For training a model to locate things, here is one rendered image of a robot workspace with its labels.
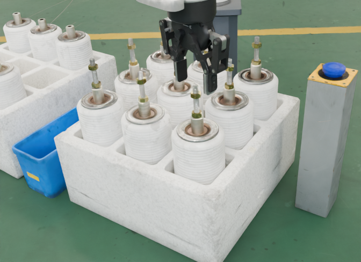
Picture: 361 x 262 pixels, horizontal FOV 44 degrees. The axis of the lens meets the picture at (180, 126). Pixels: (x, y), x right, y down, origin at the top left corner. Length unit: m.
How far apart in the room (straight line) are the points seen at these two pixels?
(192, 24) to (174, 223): 0.38
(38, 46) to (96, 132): 0.49
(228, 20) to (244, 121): 0.45
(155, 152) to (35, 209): 0.36
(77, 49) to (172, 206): 0.58
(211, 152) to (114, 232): 0.31
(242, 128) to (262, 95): 0.11
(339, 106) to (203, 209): 0.30
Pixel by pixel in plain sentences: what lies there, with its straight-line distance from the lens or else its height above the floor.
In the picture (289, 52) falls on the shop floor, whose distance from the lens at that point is 1.71.
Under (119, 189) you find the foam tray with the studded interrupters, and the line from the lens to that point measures 0.91.
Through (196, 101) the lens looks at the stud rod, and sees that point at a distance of 0.76.
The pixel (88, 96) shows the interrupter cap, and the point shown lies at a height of 0.25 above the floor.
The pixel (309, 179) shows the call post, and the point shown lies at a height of 0.09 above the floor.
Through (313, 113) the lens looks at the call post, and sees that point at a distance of 0.87.
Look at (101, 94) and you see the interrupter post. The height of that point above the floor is 0.27.
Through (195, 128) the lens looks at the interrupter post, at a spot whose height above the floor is 0.26.
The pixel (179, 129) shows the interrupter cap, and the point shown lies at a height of 0.25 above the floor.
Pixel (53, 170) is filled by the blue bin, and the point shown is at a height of 0.07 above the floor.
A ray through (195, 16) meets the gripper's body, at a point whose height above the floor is 0.47.
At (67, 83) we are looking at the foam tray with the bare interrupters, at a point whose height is 0.17.
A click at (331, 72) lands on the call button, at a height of 0.33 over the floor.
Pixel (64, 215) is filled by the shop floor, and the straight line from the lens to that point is 1.05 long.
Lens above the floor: 0.69
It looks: 33 degrees down
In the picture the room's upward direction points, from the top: 4 degrees counter-clockwise
